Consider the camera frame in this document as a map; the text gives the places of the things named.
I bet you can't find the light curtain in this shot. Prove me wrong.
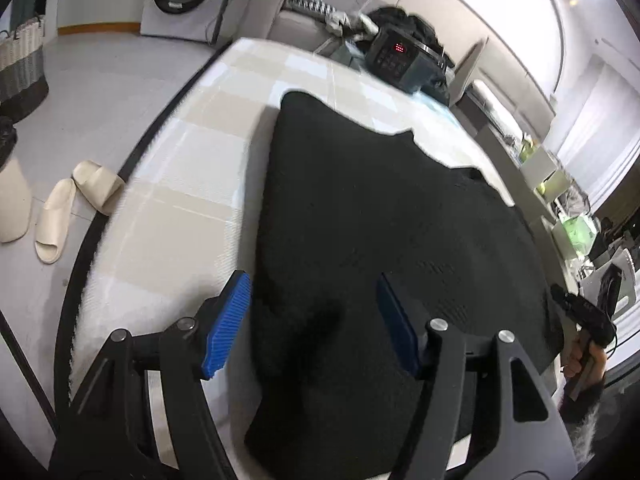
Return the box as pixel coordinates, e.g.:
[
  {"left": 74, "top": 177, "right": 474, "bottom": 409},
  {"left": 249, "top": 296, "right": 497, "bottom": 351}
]
[{"left": 555, "top": 55, "right": 640, "bottom": 203}]

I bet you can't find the black cooker with keypad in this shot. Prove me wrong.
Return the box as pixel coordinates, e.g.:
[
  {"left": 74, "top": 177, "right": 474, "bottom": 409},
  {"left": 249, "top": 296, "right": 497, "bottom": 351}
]
[{"left": 364, "top": 27, "right": 449, "bottom": 95}]

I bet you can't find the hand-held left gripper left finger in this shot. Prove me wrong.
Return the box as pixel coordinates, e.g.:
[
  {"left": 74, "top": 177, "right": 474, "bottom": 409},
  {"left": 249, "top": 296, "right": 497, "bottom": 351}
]
[{"left": 47, "top": 270, "right": 252, "bottom": 480}]

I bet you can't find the light grey sofa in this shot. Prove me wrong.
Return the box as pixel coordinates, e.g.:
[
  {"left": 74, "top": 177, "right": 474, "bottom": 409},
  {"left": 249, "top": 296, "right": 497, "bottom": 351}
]
[{"left": 266, "top": 0, "right": 381, "bottom": 58}]

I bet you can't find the checkered cloth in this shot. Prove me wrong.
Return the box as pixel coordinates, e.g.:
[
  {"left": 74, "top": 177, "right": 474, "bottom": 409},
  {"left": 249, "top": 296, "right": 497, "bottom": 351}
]
[{"left": 287, "top": 0, "right": 351, "bottom": 26}]

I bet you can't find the person's right hand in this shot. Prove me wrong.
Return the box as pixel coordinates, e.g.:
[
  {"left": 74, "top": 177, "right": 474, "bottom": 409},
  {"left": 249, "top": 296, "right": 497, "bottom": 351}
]
[{"left": 560, "top": 331, "right": 609, "bottom": 401}]

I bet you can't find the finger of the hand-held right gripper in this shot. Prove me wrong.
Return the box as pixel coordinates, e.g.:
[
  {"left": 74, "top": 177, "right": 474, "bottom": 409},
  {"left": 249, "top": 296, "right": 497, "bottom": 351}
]
[{"left": 550, "top": 284, "right": 576, "bottom": 313}]

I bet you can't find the black knit sweater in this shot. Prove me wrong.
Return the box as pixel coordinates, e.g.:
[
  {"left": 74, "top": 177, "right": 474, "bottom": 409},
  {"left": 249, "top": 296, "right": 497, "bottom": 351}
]
[{"left": 244, "top": 90, "right": 568, "bottom": 480}]

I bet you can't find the woven laundry basket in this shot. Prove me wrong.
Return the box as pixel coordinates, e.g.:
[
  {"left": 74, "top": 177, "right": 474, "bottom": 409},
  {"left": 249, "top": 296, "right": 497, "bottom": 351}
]
[{"left": 0, "top": 15, "right": 50, "bottom": 124}]

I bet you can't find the white shelf with green things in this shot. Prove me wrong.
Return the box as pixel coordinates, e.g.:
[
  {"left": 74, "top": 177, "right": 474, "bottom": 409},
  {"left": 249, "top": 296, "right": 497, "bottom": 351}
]
[{"left": 520, "top": 135, "right": 601, "bottom": 273}]

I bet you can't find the white board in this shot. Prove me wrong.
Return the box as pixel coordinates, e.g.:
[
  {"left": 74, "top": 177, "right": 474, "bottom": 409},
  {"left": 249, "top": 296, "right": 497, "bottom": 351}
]
[{"left": 449, "top": 37, "right": 489, "bottom": 107}]

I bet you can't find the person's right forearm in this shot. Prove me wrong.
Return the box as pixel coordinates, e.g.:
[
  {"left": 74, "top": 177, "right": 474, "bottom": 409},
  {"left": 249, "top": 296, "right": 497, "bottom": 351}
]
[{"left": 557, "top": 375, "right": 607, "bottom": 468}]

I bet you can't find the beige slipper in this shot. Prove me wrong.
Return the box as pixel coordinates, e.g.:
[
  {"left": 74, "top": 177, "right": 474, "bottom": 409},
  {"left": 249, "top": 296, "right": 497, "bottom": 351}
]
[
  {"left": 35, "top": 178, "right": 77, "bottom": 264},
  {"left": 72, "top": 161, "right": 126, "bottom": 216}
]

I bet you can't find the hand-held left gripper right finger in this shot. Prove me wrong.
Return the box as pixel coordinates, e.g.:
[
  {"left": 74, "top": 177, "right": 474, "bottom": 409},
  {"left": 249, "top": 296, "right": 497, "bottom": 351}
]
[{"left": 376, "top": 273, "right": 577, "bottom": 480}]

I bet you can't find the white chair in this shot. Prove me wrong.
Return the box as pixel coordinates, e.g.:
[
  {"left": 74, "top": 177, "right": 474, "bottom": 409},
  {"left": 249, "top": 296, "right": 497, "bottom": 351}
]
[{"left": 580, "top": 249, "right": 640, "bottom": 322}]

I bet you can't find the thin black pole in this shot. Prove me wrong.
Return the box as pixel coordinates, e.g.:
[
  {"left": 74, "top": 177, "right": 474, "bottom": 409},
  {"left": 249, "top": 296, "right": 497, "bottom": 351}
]
[{"left": 0, "top": 309, "right": 57, "bottom": 433}]

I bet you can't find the black bag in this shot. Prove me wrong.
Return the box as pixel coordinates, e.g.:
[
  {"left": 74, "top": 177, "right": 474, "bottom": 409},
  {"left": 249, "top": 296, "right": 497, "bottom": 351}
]
[{"left": 0, "top": 116, "right": 19, "bottom": 169}]

